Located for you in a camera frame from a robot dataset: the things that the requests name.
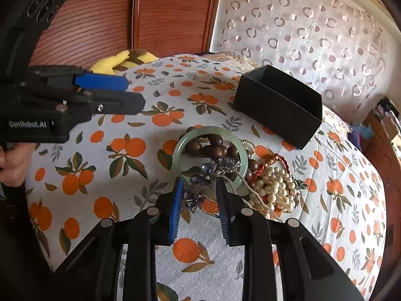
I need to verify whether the white circle pattern curtain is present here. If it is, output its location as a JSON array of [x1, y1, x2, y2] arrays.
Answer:
[[210, 0, 389, 113]]

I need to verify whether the person's left hand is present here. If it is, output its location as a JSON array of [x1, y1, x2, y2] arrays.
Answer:
[[0, 143, 37, 189]]

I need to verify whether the black cardboard box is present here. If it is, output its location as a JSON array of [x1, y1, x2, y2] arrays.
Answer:
[[234, 64, 323, 150]]

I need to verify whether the yellow striped plush cloth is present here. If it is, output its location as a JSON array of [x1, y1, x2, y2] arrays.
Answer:
[[88, 49, 160, 76]]

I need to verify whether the purple rhinestone brooch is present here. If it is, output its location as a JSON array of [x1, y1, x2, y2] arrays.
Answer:
[[182, 157, 243, 214]]

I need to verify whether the white pearl necklace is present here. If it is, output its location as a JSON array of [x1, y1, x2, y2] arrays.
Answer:
[[249, 166, 309, 214]]

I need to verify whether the red cord bracelet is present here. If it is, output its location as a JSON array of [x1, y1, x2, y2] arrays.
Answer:
[[251, 153, 290, 186]]

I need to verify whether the orange fruit print cloth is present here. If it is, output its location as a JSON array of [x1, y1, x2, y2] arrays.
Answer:
[[25, 53, 388, 301]]

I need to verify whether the green jade bangle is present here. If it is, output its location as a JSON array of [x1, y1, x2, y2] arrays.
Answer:
[[173, 127, 249, 194]]

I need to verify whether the brown wooden bead bracelet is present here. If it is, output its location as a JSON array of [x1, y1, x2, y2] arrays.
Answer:
[[185, 127, 260, 183]]

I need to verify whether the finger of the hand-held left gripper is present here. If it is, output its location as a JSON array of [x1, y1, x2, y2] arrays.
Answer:
[[30, 65, 130, 92], [56, 88, 146, 123]]

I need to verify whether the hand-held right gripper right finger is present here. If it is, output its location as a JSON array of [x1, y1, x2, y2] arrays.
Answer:
[[216, 179, 365, 301]]

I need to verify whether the brown wooden slatted wardrobe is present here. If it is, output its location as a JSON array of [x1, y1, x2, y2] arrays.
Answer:
[[28, 0, 225, 69]]

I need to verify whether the teal cloth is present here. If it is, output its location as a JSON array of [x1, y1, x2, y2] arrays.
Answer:
[[350, 123, 375, 142]]

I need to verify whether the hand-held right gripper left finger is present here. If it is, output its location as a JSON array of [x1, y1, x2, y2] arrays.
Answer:
[[53, 177, 185, 301]]

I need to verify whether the brown wooden cabinet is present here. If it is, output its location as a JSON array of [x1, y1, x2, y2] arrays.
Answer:
[[360, 110, 401, 196]]

